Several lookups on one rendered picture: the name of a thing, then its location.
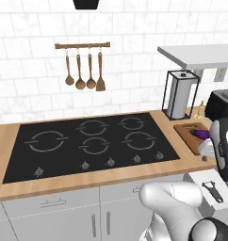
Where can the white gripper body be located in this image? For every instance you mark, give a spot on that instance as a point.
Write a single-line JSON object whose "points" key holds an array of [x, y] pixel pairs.
{"points": [[207, 147]]}

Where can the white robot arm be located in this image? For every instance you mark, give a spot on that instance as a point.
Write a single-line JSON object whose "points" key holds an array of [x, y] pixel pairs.
{"points": [[169, 204]]}

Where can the purple eggplant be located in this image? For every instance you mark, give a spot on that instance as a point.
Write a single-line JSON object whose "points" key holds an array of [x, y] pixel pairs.
{"points": [[201, 134]]}

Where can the wooden cutting board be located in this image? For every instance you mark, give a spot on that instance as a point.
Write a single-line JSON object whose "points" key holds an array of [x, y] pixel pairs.
{"points": [[188, 133]]}

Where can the black peeler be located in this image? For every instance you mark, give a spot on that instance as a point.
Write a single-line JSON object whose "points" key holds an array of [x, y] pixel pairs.
{"points": [[213, 191]]}

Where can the yellow green plant sprig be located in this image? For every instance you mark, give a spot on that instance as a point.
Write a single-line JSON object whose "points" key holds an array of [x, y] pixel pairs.
{"points": [[199, 112]]}

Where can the white open drawer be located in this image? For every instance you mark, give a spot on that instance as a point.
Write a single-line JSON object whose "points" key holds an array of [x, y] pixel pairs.
{"points": [[202, 196]]}

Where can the black toaster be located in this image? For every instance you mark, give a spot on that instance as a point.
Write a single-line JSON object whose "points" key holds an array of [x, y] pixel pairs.
{"points": [[220, 105]]}

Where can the white paper towel roll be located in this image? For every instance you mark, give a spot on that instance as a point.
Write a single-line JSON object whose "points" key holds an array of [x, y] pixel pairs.
{"points": [[179, 97]]}

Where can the grey drawer front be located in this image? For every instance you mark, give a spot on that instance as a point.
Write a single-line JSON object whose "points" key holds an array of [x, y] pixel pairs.
{"points": [[51, 202], [122, 189]]}

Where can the grey hob knob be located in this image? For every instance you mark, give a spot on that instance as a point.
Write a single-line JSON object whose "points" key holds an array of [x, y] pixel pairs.
{"points": [[85, 165], [39, 171], [110, 162]]}

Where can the grey cupboard door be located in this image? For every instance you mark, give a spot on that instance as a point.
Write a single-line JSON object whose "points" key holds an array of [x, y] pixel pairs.
{"points": [[125, 221], [56, 227]]}

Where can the black hob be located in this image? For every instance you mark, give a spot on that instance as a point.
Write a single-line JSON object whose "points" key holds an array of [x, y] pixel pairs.
{"points": [[94, 147]]}

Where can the wooden spatula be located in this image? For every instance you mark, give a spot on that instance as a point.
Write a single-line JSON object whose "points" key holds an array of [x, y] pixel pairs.
{"points": [[100, 82]]}

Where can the wooden ladle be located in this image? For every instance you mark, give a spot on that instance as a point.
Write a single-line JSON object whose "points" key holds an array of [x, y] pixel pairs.
{"points": [[90, 82], [80, 82]]}

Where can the small wooden spoon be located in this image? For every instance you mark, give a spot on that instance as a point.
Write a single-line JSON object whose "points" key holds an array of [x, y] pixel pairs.
{"points": [[68, 78]]}

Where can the black range hood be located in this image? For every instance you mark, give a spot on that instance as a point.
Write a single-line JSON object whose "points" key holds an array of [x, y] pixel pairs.
{"points": [[85, 3]]}

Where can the white wall shelf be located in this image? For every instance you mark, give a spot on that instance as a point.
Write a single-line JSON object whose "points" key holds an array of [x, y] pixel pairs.
{"points": [[197, 55]]}

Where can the wooden wall rail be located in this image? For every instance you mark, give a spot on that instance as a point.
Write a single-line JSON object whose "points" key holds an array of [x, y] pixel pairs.
{"points": [[82, 45]]}

